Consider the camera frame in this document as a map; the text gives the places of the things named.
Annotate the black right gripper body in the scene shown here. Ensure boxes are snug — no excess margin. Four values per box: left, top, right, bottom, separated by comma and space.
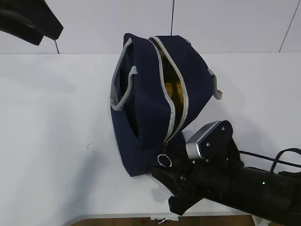
168, 120, 244, 216

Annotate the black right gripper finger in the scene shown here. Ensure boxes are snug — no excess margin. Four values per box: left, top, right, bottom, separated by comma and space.
168, 152, 195, 179
151, 165, 188, 196

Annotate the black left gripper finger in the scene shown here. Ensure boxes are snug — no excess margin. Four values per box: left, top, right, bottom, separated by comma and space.
30, 0, 63, 40
0, 10, 44, 46

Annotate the navy blue lunch bag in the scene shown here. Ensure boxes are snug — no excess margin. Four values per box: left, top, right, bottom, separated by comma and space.
110, 33, 222, 177

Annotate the yellow pear-shaped fruit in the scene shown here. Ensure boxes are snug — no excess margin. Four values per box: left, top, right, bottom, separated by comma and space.
165, 81, 184, 111

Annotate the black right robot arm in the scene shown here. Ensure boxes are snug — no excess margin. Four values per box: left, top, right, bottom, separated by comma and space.
151, 121, 301, 226

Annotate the white paper scrap under table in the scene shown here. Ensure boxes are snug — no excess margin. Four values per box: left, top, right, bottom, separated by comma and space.
150, 217, 179, 224

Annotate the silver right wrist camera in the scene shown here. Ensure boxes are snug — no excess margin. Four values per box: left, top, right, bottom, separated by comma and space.
186, 121, 221, 160

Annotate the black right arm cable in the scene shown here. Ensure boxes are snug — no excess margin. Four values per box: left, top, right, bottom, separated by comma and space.
237, 147, 301, 174

